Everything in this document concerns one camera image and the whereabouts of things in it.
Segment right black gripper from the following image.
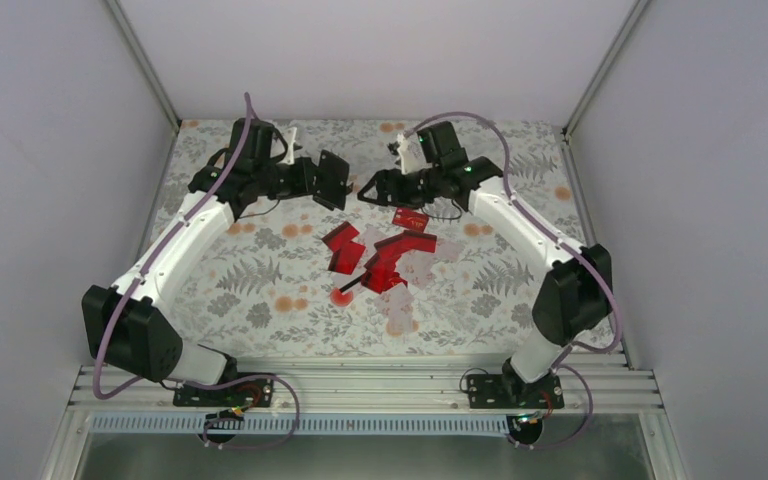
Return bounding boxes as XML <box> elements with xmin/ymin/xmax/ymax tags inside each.
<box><xmin>357</xmin><ymin>165</ymin><xmax>441</xmax><ymax>211</ymax></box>

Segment red card pile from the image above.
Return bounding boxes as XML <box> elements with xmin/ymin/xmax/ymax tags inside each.
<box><xmin>361</xmin><ymin>254</ymin><xmax>407</xmax><ymax>294</ymax></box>

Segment black leather card holder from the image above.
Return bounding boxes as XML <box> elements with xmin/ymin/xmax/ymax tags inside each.
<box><xmin>312</xmin><ymin>150</ymin><xmax>350</xmax><ymax>210</ymax></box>

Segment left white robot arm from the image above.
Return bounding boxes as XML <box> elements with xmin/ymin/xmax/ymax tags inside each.
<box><xmin>81</xmin><ymin>157</ymin><xmax>317</xmax><ymax>405</ymax></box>

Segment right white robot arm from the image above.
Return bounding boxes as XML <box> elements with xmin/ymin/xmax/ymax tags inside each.
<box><xmin>358</xmin><ymin>157</ymin><xmax>616</xmax><ymax>407</ymax></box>

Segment red VIP card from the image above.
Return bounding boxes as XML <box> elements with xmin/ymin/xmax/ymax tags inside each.
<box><xmin>392</xmin><ymin>208</ymin><xmax>430</xmax><ymax>232</ymax></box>

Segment red card black stripe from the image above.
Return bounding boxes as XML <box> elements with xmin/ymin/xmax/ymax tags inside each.
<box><xmin>374</xmin><ymin>230</ymin><xmax>438</xmax><ymax>258</ymax></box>

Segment red card left pair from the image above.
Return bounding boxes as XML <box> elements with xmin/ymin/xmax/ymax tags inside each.
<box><xmin>322</xmin><ymin>221</ymin><xmax>366</xmax><ymax>275</ymax></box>

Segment white card red circle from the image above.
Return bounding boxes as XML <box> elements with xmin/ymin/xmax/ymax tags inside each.
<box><xmin>329</xmin><ymin>276</ymin><xmax>363</xmax><ymax>308</ymax></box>

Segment white floral card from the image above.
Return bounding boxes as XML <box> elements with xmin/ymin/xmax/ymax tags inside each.
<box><xmin>383</xmin><ymin>289</ymin><xmax>417</xmax><ymax>337</ymax></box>

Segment floral patterned table mat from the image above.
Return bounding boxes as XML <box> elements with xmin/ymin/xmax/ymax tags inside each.
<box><xmin>148</xmin><ymin>120</ymin><xmax>584</xmax><ymax>357</ymax></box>

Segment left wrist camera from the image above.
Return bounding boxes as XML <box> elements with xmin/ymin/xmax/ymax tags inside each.
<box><xmin>228</xmin><ymin>118</ymin><xmax>300</xmax><ymax>172</ymax></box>

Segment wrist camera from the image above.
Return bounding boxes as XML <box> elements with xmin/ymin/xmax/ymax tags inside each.
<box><xmin>388</xmin><ymin>121</ymin><xmax>469</xmax><ymax>175</ymax></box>
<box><xmin>228</xmin><ymin>118</ymin><xmax>300</xmax><ymax>172</ymax></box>

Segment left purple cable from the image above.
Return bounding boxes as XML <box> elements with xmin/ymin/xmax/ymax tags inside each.
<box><xmin>92</xmin><ymin>92</ymin><xmax>301</xmax><ymax>452</ymax></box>

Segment purple cable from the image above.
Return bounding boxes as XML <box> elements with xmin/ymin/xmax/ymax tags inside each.
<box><xmin>407</xmin><ymin>111</ymin><xmax>624</xmax><ymax>452</ymax></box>
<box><xmin>92</xmin><ymin>92</ymin><xmax>301</xmax><ymax>452</ymax></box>

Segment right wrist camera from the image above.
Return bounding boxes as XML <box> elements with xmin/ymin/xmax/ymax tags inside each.
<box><xmin>388</xmin><ymin>121</ymin><xmax>469</xmax><ymax>175</ymax></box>

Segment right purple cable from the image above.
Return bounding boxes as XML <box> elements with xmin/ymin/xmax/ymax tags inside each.
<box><xmin>407</xmin><ymin>111</ymin><xmax>624</xmax><ymax>452</ymax></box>

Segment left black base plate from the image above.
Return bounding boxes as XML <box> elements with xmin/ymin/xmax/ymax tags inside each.
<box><xmin>173</xmin><ymin>372</ymin><xmax>275</xmax><ymax>409</ymax></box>

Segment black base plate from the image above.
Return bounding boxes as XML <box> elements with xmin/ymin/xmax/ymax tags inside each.
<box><xmin>173</xmin><ymin>372</ymin><xmax>275</xmax><ymax>409</ymax></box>
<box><xmin>465</xmin><ymin>373</ymin><xmax>565</xmax><ymax>410</ymax></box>

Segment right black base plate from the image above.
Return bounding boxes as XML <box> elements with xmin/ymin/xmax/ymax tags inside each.
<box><xmin>465</xmin><ymin>373</ymin><xmax>565</xmax><ymax>410</ymax></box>

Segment aluminium rail frame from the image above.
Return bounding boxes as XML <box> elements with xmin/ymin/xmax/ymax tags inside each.
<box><xmin>69</xmin><ymin>357</ymin><xmax>664</xmax><ymax>415</ymax></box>

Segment grey slotted cable duct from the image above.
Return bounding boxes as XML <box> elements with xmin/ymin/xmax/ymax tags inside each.
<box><xmin>88</xmin><ymin>412</ymin><xmax>509</xmax><ymax>437</ymax></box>

